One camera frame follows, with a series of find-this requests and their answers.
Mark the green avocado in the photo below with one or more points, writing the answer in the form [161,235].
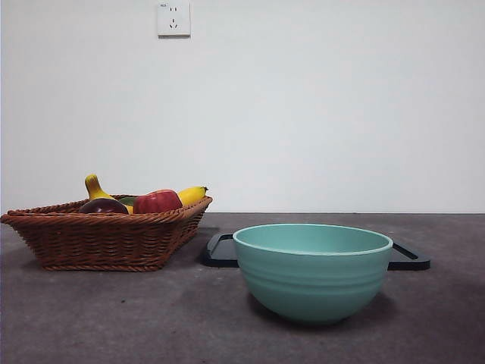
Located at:
[128,200]

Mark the yellow banana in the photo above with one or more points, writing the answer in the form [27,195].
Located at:
[94,187]

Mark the red apple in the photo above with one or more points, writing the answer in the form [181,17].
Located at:
[157,201]

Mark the white wall socket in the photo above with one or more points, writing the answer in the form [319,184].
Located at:
[173,19]

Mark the brown wicker basket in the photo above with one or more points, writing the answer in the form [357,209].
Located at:
[102,242]

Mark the black rectangular tray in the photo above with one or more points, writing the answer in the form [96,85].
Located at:
[219,254]

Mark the teal ceramic bowl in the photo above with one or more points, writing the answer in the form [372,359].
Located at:
[310,284]

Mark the dark purple plum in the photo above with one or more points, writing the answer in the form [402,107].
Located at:
[102,206]

